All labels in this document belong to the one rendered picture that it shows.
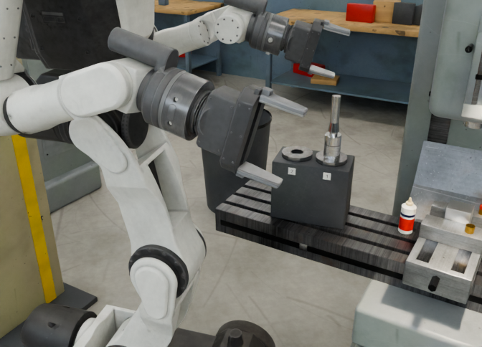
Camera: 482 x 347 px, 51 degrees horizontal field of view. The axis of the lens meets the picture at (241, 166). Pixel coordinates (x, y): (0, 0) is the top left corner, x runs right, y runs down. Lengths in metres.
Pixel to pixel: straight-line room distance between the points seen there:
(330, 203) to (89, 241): 2.01
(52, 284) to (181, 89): 2.12
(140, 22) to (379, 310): 0.89
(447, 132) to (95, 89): 1.26
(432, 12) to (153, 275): 1.11
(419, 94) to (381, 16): 3.49
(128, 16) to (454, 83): 0.71
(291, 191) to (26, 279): 1.51
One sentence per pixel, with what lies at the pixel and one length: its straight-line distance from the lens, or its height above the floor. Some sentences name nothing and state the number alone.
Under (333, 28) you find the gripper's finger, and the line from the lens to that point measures 1.19.
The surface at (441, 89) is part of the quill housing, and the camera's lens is 1.24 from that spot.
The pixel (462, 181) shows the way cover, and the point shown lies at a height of 0.99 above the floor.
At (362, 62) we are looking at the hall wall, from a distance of 5.84.
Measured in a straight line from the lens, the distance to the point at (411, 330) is 1.36.
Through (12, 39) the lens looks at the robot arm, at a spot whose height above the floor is 1.55.
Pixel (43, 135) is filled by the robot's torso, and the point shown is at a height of 1.31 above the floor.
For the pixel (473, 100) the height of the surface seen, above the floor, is 1.38.
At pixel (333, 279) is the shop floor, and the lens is 2.84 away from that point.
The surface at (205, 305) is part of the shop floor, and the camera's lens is 2.64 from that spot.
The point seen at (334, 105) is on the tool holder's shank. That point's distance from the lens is 1.41.
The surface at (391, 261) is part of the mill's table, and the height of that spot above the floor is 0.91.
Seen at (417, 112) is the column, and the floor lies 1.17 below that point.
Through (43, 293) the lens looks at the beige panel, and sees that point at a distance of 2.71.
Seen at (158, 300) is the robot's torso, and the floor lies 0.97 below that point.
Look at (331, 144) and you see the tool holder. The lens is 1.44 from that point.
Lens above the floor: 1.72
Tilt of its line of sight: 25 degrees down
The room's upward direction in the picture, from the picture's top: straight up
